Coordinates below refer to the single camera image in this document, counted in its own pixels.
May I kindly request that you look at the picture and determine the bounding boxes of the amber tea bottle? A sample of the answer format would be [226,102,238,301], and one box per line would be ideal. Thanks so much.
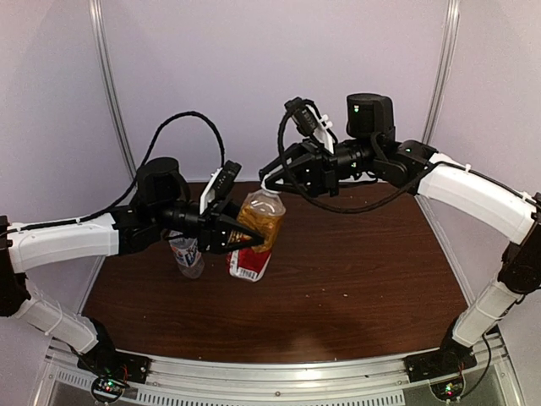
[227,187,287,283]

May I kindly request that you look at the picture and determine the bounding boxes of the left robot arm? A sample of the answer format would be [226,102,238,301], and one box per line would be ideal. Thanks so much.
[1,157,264,376]

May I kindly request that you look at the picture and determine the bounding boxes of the clear water bottle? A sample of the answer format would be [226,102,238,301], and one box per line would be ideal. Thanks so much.
[169,238,205,279]

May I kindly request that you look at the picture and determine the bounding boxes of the white tea bottle cap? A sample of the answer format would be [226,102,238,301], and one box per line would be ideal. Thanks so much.
[260,178,281,195]

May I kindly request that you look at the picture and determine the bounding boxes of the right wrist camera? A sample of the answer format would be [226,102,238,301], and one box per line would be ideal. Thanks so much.
[284,97,337,155]

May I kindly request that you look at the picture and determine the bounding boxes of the front aluminium rail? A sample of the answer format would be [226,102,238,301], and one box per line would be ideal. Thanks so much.
[30,335,526,405]

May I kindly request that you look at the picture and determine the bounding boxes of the left aluminium frame post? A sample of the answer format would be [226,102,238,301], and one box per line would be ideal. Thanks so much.
[88,0,136,180]

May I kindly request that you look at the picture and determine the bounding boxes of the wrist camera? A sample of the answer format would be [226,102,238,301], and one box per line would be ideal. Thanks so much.
[284,97,337,155]
[199,160,242,215]

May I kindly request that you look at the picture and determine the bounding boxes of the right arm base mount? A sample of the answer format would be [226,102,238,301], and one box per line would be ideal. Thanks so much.
[404,318,478,382]

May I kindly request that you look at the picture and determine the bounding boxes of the right aluminium frame post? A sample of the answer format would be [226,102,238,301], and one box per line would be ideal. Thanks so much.
[421,0,461,146]

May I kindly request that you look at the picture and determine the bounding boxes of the right black braided cable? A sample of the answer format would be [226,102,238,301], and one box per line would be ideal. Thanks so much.
[276,112,541,211]

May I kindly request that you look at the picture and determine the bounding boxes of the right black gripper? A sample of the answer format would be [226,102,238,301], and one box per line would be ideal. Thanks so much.
[260,135,380,196]

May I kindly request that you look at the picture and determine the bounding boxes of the left circuit board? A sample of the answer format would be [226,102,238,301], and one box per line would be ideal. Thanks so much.
[90,376,129,403]

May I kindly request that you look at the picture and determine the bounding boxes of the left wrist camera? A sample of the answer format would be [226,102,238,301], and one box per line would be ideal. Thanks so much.
[199,160,242,215]

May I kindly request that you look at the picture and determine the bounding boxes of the aluminium frame post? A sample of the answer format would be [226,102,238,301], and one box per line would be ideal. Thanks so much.
[421,0,461,146]
[88,0,136,180]

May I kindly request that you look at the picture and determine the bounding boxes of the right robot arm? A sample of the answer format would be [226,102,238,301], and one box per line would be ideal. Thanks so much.
[260,93,540,374]

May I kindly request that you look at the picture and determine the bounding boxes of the left black braided cable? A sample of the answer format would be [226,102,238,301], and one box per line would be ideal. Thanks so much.
[0,112,227,232]

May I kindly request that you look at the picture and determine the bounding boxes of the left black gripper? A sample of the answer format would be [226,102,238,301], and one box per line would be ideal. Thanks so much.
[152,195,269,255]

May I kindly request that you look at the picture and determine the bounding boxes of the right circuit board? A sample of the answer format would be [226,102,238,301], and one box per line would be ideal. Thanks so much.
[430,378,465,402]

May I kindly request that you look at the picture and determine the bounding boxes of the circuit board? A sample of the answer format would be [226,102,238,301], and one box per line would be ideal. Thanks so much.
[430,378,465,402]
[90,376,129,403]

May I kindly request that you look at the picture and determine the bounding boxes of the black braided cable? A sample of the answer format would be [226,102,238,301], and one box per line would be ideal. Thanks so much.
[0,112,227,232]
[276,112,541,211]

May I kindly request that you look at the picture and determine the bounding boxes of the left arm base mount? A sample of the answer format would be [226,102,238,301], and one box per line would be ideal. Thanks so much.
[74,318,150,384]

